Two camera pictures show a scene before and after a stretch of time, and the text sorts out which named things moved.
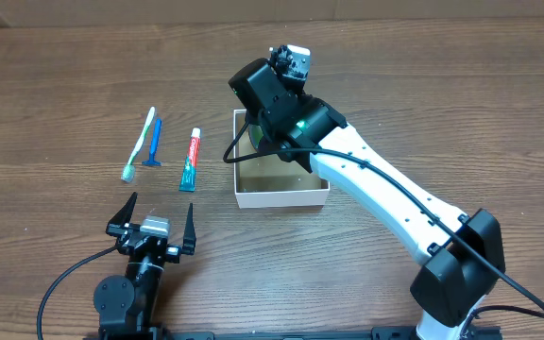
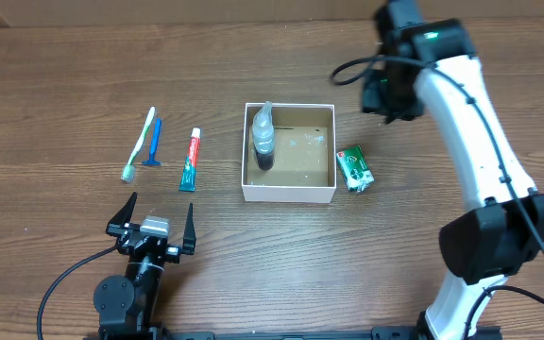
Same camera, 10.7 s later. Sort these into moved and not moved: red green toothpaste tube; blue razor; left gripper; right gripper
Moved: right gripper
Not moved: red green toothpaste tube; left gripper; blue razor
